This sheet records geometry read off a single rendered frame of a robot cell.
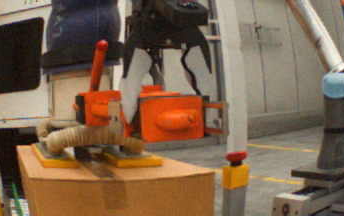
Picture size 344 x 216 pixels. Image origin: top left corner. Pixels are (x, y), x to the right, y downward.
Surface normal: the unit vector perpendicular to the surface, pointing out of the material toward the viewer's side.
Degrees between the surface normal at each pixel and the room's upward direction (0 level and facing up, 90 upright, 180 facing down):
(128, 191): 90
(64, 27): 78
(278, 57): 90
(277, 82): 90
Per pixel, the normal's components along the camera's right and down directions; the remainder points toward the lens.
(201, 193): 0.35, 0.04
